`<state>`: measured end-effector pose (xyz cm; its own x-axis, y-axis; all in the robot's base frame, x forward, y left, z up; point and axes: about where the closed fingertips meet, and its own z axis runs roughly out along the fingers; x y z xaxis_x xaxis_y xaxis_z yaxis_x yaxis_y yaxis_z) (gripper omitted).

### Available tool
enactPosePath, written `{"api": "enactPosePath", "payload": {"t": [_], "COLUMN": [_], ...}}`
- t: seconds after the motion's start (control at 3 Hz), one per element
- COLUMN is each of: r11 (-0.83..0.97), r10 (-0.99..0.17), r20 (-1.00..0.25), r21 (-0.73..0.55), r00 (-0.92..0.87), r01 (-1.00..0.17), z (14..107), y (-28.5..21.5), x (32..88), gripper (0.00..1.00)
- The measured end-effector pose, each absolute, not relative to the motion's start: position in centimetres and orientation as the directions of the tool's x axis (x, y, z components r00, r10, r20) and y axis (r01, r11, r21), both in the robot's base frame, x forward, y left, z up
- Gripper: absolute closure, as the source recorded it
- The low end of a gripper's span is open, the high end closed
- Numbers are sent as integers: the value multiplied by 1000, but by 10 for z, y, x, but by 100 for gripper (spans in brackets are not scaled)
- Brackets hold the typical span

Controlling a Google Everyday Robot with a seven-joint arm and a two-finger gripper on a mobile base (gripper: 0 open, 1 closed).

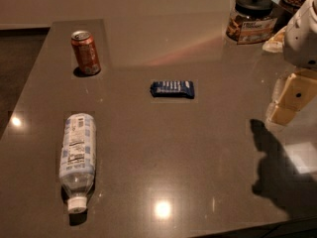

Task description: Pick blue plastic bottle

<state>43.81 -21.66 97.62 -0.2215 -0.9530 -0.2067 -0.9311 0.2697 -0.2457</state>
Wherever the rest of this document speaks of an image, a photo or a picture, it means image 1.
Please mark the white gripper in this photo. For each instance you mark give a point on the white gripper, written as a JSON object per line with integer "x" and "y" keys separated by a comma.
{"x": 302, "y": 45}

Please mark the clear blue-label plastic bottle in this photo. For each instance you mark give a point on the clear blue-label plastic bottle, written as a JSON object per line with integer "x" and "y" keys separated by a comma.
{"x": 78, "y": 160}

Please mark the yellow snack bag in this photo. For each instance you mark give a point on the yellow snack bag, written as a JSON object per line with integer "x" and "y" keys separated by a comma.
{"x": 275, "y": 43}

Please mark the glass jar with black lid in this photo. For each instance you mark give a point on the glass jar with black lid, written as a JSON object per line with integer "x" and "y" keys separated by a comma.
{"x": 251, "y": 21}

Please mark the blue snack bar wrapper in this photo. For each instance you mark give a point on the blue snack bar wrapper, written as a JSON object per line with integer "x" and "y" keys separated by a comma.
{"x": 173, "y": 88}

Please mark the orange soda can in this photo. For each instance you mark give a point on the orange soda can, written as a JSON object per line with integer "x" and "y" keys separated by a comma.
{"x": 83, "y": 45}

